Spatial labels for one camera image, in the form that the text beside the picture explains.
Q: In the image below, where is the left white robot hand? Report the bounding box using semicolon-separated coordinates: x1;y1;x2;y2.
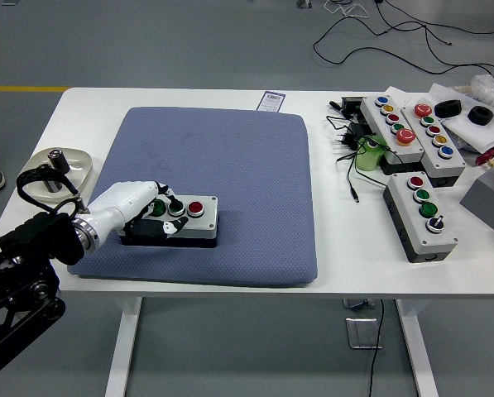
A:
87;180;189;242

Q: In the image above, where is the grey four-button control box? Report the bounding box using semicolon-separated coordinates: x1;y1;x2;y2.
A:
381;171;458;264
117;194;219;249

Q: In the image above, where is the five-button box with mushroom button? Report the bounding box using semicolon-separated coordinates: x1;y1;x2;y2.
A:
359;94;426;175

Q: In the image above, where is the five-button box with red stop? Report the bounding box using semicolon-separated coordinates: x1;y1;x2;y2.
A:
400;101;468;188

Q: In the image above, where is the beige shallow dish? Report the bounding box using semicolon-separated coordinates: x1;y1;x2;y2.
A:
17;147;94;204

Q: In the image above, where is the dark metal cylinder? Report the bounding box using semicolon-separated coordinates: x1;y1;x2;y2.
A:
48;148;71;174
43;165;65;195

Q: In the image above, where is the blue-grey padded mat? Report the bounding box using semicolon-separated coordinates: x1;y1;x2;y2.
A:
66;106;319;289

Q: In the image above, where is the white table leg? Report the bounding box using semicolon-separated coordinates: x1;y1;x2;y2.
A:
395;298;440;397
104;296;143;397

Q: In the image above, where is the purple-edged label card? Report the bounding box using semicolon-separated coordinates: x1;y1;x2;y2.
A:
257;90;287;112

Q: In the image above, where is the black adapter block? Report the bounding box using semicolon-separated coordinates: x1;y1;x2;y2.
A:
348;121;374;138

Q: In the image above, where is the black electronic module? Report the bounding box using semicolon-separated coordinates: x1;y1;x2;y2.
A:
339;96;366;119

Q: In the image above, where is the metal floor plate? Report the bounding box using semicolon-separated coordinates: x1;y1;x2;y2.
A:
345;317;383;350

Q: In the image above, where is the white foam sheet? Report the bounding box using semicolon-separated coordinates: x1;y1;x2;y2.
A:
428;82;494;154

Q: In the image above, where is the grey block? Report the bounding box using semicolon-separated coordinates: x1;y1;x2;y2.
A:
459;160;494;232

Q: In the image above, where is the clear bubble wrap bag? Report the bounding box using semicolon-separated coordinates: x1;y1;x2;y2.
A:
453;74;494;111

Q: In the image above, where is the black power plug with cord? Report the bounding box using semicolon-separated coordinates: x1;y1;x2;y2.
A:
325;114;392;204

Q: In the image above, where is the black cable under table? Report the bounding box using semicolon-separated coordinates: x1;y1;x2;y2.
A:
368;299;385;397

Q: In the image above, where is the white floor cable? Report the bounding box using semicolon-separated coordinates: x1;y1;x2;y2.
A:
324;0;372;18

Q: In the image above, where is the black oval foam ring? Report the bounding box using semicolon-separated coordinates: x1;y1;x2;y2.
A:
434;98;463;119

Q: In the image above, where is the black floor cable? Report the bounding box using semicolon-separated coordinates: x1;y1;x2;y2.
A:
311;0;494;86

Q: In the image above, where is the black round foam ring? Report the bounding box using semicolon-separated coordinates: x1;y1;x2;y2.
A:
467;106;494;125

